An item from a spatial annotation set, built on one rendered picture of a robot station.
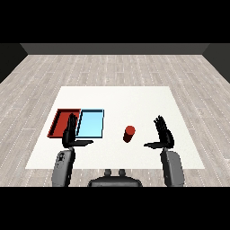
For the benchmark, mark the light blue open box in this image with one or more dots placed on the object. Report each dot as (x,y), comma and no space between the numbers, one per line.
(90,123)

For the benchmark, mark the dark grey robot body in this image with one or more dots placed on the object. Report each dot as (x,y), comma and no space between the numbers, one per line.
(115,181)

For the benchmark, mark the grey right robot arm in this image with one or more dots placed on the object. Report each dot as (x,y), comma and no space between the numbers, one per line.
(173,167)

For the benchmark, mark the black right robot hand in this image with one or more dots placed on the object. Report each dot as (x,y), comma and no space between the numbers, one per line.
(165,136)

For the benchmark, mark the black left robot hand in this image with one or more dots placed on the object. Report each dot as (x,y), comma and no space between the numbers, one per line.
(70,135)

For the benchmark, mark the red can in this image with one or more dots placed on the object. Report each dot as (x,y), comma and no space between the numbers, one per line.
(129,134)

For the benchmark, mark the red open box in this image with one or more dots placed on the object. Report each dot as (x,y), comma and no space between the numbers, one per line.
(62,123)

